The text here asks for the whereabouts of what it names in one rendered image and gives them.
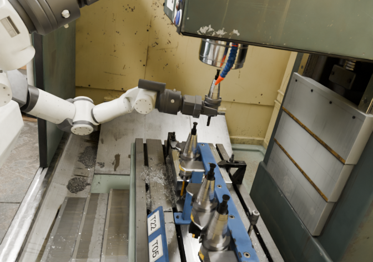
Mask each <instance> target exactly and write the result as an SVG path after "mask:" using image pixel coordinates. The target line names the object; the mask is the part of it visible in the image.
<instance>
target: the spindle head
mask: <svg viewBox="0 0 373 262"><path fill-rule="evenodd" d="M167 1H168V0H164V3H163V6H164V9H163V11H164V12H165V14H166V15H167V17H168V18H169V19H170V20H171V21H172V23H173V22H174V15H175V6H176V2H177V0H174V6H173V11H172V10H171V9H170V8H169V7H168V6H167ZM173 24H174V23H173ZM180 32H181V34H182V35H183V36H188V37H196V38H204V39H211V40H215V41H223V42H230V43H238V44H246V45H250V46H258V47H265V48H272V49H280V50H285V51H292V52H300V53H307V54H314V55H319V56H327V57H334V58H342V59H349V60H354V61H361V62H369V63H373V0H185V3H184V10H183V18H182V25H181V30H180Z"/></svg>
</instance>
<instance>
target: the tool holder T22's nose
mask: <svg viewBox="0 0 373 262"><path fill-rule="evenodd" d="M179 176H180V178H181V180H183V181H187V180H189V179H191V176H192V172H191V173H186V172H183V171H181V170H180V172H179Z"/></svg>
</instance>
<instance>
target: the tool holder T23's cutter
mask: <svg viewBox="0 0 373 262"><path fill-rule="evenodd" d="M188 232H189V234H192V238H195V239H198V237H200V233H201V230H200V229H199V228H198V227H197V226H196V225H195V224H194V223H193V221H191V222H190V225H189V230H188Z"/></svg>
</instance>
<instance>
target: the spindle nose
mask: <svg viewBox="0 0 373 262"><path fill-rule="evenodd" d="M231 44H232V43H230V42H223V41H215V40H211V39H204V38H202V39H201V42H200V48H199V57H198V58H199V60H200V61H201V62H203V63H205V64H207V65H210V66H213V67H218V68H224V67H225V65H226V62H227V60H228V56H229V53H230V50H231V46H232V45H231ZM248 46H249V45H246V44H239V46H238V50H237V54H236V60H235V63H234V64H233V67H232V68H231V69H241V68H242V67H243V66H244V63H245V60H246V55H247V52H248V48H249V47H248Z"/></svg>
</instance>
